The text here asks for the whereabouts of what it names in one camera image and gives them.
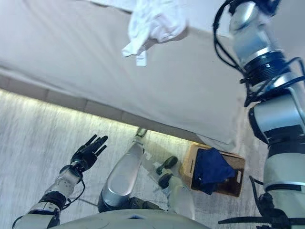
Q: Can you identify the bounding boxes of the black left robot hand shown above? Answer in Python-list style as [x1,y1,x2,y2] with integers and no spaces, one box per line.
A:
[71,135,109,172]

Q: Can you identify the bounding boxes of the dark navy garment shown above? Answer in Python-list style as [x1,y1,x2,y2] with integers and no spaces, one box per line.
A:
[192,147,236,195]

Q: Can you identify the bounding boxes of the white garment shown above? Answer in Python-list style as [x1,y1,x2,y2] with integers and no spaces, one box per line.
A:
[121,0,188,67]

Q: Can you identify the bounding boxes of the dark bed base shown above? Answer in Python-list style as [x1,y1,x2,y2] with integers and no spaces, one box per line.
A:
[0,71,198,144]

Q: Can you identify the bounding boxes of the large bed grey cover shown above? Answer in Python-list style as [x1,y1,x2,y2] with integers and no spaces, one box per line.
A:
[0,0,248,146]

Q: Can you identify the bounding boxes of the silver left robot leg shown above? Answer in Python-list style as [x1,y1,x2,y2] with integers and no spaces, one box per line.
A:
[97,133,146,213]

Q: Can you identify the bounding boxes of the large grey streaked rug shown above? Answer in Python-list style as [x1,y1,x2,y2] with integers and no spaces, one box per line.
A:
[0,88,305,229]

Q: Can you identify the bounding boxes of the dark left robot foot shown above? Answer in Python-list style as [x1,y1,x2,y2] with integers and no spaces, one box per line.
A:
[134,127,148,139]

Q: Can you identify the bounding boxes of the grey robot torso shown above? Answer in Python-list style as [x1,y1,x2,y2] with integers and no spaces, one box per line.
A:
[54,209,210,229]

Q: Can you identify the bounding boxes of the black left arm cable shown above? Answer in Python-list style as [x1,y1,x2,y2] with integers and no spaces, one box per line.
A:
[64,177,86,208]

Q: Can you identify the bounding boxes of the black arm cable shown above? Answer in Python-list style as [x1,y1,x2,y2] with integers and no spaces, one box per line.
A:
[64,177,86,208]
[213,0,253,108]

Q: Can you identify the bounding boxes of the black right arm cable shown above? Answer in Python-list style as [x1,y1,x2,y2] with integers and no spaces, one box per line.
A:
[213,0,253,108]

